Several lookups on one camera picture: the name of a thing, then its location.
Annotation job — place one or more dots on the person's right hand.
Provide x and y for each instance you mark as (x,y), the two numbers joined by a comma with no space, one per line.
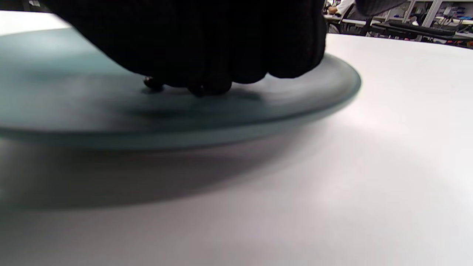
(203,37)

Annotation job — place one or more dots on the teal ceramic plate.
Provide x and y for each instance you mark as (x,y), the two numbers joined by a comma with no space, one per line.
(74,92)

